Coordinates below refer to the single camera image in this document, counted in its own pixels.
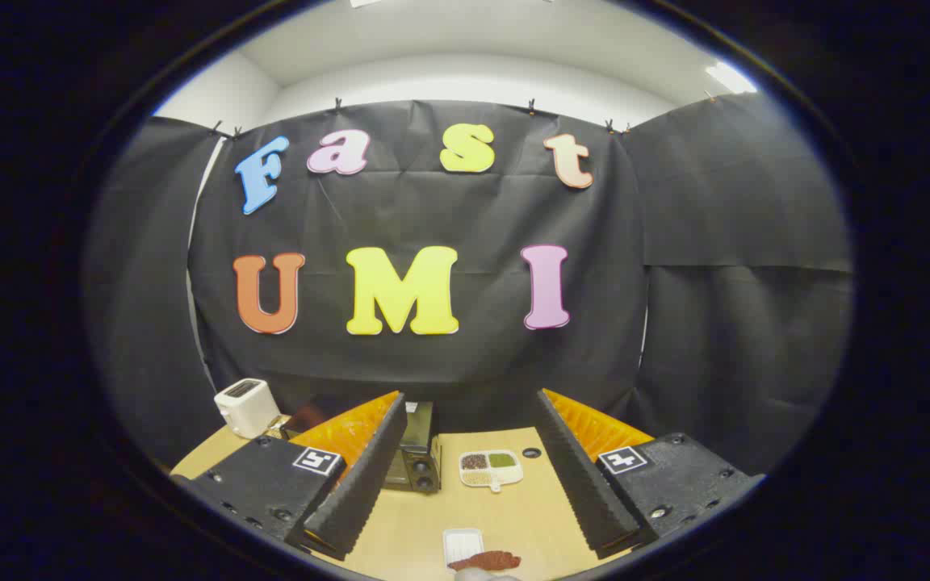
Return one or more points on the black toaster oven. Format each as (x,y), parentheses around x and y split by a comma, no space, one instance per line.
(416,452)

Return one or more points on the white bread toaster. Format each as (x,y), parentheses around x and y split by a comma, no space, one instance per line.
(243,407)

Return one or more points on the white divided plate of grains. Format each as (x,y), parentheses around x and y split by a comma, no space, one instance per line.
(491,468)

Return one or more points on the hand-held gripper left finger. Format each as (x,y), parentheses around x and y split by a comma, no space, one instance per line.
(368,476)

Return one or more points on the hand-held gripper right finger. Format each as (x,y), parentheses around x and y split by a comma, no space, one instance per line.
(578,476)

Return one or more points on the ceiling light panel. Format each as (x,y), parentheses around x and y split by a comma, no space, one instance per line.
(730,77)

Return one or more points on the reddish brown meat slice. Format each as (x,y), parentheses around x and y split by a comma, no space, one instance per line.
(491,560)

